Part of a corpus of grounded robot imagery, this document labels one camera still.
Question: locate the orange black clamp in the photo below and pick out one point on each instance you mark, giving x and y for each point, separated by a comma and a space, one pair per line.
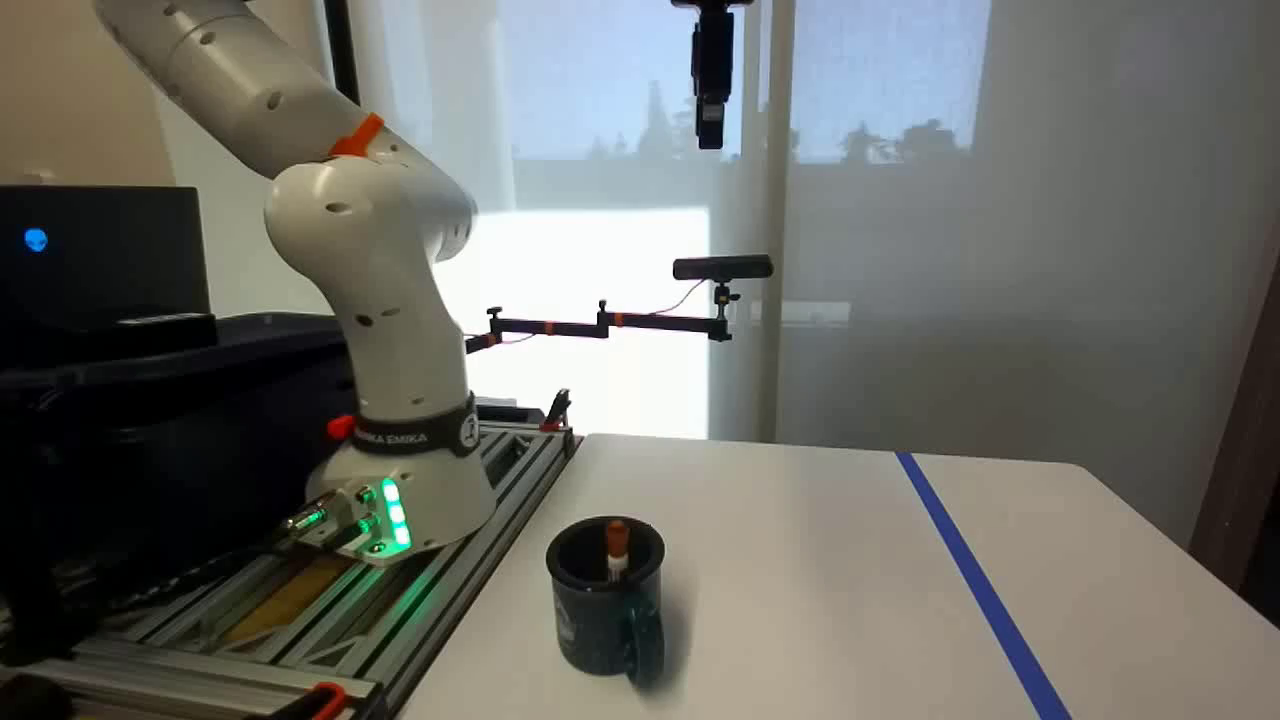
330, 700

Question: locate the black computer monitor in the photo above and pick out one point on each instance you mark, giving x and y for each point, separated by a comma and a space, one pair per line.
101, 255

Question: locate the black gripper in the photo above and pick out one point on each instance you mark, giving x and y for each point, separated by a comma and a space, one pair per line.
713, 55

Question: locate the black equipment cart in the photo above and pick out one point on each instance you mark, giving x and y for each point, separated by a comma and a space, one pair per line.
160, 426

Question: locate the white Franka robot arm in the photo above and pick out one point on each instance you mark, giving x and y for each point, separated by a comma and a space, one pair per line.
375, 265

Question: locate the dark green speckled mug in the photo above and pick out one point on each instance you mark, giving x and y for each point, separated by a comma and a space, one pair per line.
600, 615

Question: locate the aluminium rail base frame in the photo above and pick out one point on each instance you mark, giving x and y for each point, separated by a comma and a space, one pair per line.
441, 587

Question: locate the wooden board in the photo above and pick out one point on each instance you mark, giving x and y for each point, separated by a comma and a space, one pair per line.
286, 602

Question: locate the long blue tape strip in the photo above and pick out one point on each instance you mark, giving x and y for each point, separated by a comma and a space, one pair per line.
982, 580

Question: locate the black stereo camera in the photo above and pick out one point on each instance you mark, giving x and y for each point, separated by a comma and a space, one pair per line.
721, 271

